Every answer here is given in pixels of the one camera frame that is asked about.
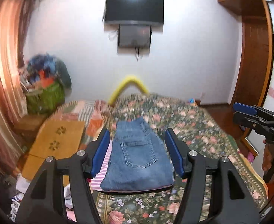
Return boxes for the yellow foam bed rail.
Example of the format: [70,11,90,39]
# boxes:
[108,75,149,106]

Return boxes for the black wall television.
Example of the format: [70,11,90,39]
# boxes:
[104,0,164,26]

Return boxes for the orange pink curtain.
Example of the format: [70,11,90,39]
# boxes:
[0,0,36,175]

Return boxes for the brown wooden door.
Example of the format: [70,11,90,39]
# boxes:
[231,16,274,109]

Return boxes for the green fabric storage bin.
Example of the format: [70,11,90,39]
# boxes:
[25,81,65,115]

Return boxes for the pink striped folded garment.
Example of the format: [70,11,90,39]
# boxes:
[88,141,112,191]

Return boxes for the blue denim jeans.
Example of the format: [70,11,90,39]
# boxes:
[100,117,175,193]

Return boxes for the patchwork striped blanket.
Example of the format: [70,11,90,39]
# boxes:
[50,100,112,145]

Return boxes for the floral green bedspread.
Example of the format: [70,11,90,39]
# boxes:
[94,94,267,223]

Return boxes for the pile of clothes on bin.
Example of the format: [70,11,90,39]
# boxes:
[19,54,72,92]

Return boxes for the wooden lap desk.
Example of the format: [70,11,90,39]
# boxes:
[21,120,85,181]

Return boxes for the person's right hand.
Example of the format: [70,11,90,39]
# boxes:
[262,139,274,173]

